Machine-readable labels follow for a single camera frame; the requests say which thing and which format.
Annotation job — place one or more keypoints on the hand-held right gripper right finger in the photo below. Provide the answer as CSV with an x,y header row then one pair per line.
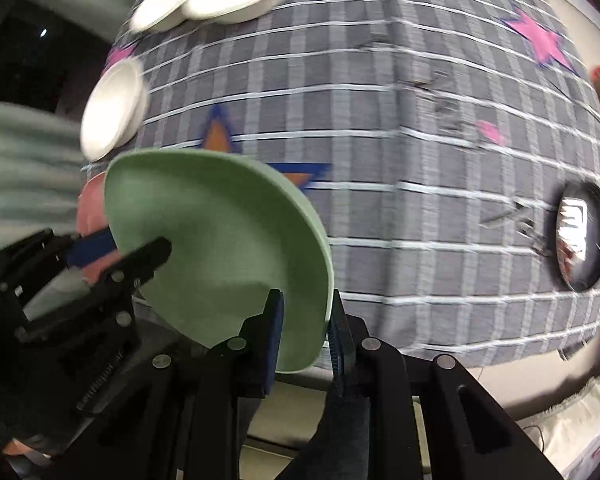
x,y
336,347

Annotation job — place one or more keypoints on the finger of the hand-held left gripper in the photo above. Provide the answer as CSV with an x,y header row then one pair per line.
x,y
90,259
135,275

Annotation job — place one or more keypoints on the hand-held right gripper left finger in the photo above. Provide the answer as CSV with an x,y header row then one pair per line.
x,y
276,330

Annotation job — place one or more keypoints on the pink plastic bowl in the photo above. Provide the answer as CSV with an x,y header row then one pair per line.
x,y
91,215

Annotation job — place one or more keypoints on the green plastic bowl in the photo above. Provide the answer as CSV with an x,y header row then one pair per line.
x,y
215,230

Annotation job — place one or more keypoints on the person's left forearm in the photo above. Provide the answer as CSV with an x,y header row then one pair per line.
x,y
25,425

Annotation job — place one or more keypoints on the person's leg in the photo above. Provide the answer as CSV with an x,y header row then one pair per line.
x,y
330,440

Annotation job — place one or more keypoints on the pale green striped cloth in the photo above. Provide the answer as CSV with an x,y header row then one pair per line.
x,y
25,170

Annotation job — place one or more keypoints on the grey plaid star tablecloth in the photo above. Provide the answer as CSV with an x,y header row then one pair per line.
x,y
405,200

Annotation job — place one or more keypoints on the white cloth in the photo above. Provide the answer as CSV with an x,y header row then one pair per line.
x,y
580,425

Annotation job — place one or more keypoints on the shiny metal bowl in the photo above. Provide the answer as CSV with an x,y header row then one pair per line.
x,y
582,235

